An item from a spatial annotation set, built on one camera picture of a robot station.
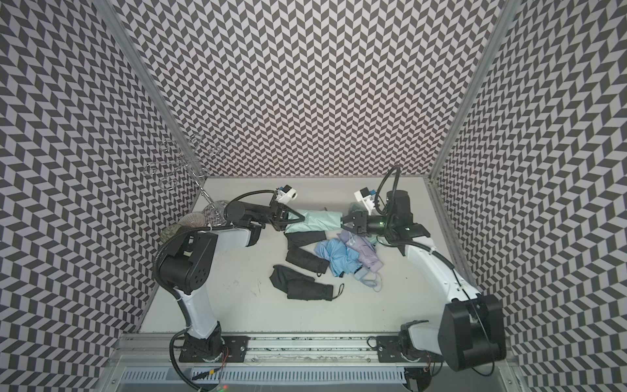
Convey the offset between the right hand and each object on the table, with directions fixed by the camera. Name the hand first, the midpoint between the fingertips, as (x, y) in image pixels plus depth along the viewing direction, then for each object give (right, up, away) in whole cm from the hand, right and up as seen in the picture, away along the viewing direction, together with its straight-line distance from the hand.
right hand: (338, 229), depth 73 cm
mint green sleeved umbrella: (+14, -6, +20) cm, 25 cm away
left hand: (-11, +2, 0) cm, 11 cm away
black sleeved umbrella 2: (-9, -23, +10) cm, 27 cm away
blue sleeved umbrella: (+2, -12, +13) cm, 18 cm away
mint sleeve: (-12, +1, -1) cm, 12 cm away
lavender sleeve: (+5, -6, +23) cm, 24 cm away
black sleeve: (-15, -7, +21) cm, 27 cm away
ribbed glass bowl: (-59, 0, +27) cm, 65 cm away
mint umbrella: (-4, +3, -1) cm, 5 cm away
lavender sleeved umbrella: (+12, -12, +17) cm, 24 cm away
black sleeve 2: (-20, -18, +13) cm, 30 cm away
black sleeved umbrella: (-11, -13, +16) cm, 23 cm away
